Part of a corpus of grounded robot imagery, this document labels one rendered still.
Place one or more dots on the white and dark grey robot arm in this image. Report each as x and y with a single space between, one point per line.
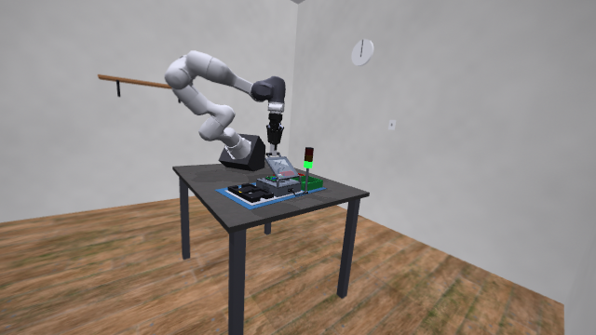
180 76

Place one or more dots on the green bin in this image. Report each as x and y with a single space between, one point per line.
313 183

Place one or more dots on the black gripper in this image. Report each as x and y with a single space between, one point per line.
274 132

